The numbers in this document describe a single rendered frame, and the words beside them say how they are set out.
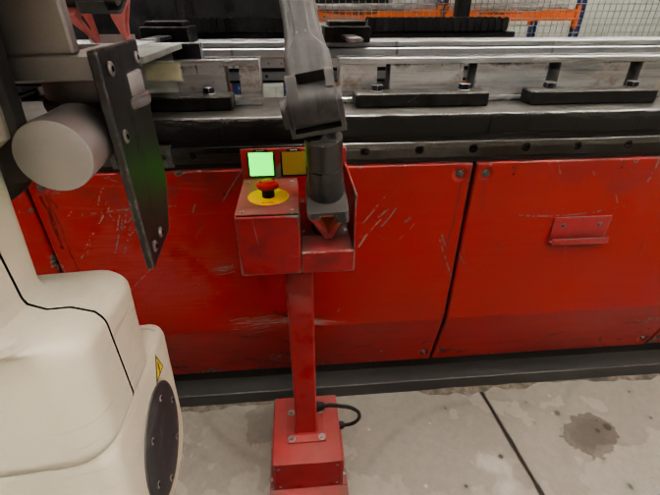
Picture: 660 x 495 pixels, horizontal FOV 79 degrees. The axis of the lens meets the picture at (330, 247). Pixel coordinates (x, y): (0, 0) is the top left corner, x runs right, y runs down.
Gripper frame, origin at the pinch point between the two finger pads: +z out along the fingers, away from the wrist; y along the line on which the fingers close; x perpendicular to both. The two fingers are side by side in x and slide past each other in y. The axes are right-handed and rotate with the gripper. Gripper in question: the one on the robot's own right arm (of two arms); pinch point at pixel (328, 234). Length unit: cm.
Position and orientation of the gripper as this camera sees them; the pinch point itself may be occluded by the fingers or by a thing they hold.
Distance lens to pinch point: 73.2
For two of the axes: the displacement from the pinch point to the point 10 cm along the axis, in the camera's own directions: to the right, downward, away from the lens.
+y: -0.7, -7.0, 7.1
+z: 0.3, 7.1, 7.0
